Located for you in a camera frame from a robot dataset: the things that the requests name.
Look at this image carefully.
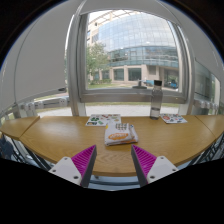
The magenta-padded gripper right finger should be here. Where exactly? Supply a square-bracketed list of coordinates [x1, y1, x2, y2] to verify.
[130, 144, 179, 187]

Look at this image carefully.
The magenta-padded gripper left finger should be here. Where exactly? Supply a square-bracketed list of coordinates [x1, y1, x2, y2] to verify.
[48, 144, 98, 188]

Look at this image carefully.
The white towel with cartoon print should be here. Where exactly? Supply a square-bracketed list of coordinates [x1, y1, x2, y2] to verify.
[104, 122, 139, 147]

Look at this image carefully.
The small sticker sheet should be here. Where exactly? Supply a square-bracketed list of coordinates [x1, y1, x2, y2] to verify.
[159, 113, 188, 125]

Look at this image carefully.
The large sticker sheet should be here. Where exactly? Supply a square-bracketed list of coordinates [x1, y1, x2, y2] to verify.
[85, 113, 122, 127]

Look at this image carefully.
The clear water bottle, black cap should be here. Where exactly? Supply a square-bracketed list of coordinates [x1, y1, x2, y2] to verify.
[149, 79, 164, 121]

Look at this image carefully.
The green tree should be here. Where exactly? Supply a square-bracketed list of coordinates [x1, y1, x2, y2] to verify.
[86, 42, 111, 84]

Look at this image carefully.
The glass office building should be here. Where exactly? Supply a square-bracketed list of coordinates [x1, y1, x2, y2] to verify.
[87, 11, 180, 89]

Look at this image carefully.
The white wall socket rail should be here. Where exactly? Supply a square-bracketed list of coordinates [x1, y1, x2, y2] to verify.
[193, 98, 224, 116]
[9, 96, 71, 118]

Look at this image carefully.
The grey window handle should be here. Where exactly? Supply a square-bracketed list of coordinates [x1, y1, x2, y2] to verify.
[132, 79, 148, 90]

